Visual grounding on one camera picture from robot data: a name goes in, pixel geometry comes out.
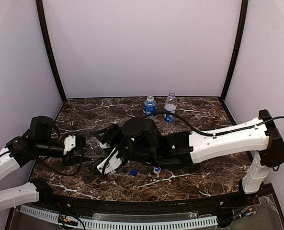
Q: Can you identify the white sport bottle cap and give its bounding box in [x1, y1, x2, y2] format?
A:
[98, 142, 110, 149]

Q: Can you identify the small clear bottle white cap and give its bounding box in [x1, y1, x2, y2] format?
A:
[84, 142, 105, 160]

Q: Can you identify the blue Pepsi bottle cap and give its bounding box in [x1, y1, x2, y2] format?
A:
[130, 169, 138, 176]

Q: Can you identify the Pocari Sweat bottle blue label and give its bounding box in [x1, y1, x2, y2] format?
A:
[143, 94, 157, 118]

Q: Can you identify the white blue bottle cap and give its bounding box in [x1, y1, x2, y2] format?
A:
[153, 167, 161, 174]

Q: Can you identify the Pepsi bottle blue label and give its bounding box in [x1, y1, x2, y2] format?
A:
[164, 91, 178, 123]

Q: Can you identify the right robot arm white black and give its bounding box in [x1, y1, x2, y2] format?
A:
[91, 110, 284, 195]

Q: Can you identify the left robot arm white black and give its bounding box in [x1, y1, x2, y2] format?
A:
[0, 116, 86, 212]

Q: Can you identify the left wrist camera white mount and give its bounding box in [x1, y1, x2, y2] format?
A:
[63, 135, 76, 155]

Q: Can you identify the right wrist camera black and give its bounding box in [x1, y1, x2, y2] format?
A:
[90, 148, 123, 175]

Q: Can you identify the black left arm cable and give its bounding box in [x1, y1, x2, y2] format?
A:
[35, 122, 85, 177]

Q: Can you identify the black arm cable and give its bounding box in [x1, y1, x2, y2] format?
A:
[35, 122, 85, 177]
[143, 112, 284, 147]

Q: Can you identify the small circuit board with wires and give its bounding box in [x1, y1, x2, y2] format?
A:
[57, 215, 78, 227]

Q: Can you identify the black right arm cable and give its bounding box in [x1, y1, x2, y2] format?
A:
[143, 112, 284, 147]

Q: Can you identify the grey slotted cable duct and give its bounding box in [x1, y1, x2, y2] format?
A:
[20, 205, 217, 230]

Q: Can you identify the black table front rail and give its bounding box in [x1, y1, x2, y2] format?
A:
[31, 178, 258, 216]

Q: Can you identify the black left corner post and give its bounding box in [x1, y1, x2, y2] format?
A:
[35, 0, 67, 104]

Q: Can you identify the black corner post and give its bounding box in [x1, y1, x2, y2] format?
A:
[222, 0, 249, 101]
[35, 0, 67, 104]

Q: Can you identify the black right corner post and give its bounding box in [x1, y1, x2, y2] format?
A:
[222, 0, 249, 101]

